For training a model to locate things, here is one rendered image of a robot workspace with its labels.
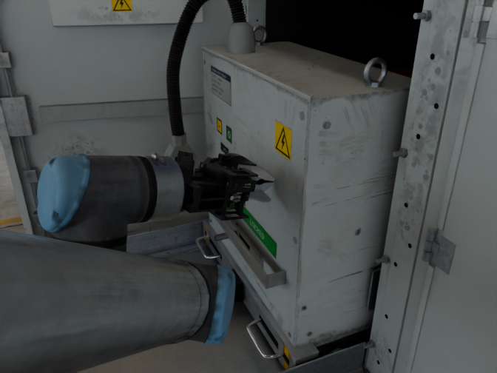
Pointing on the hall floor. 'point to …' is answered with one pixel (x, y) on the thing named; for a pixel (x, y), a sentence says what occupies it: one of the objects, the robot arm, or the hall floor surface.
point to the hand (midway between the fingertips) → (265, 179)
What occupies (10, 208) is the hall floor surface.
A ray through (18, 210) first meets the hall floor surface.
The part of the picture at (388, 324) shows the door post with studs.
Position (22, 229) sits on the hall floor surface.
